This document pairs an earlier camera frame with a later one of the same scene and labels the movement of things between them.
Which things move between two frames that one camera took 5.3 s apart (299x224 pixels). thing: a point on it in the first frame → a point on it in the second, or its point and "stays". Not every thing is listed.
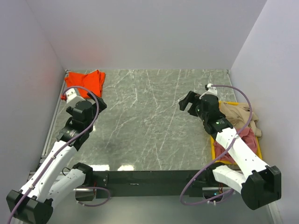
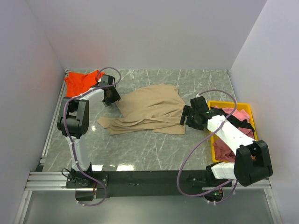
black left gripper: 98,106 → 116,97
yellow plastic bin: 212,151 stays
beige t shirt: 241,116 → 156,108
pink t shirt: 247,134 stays
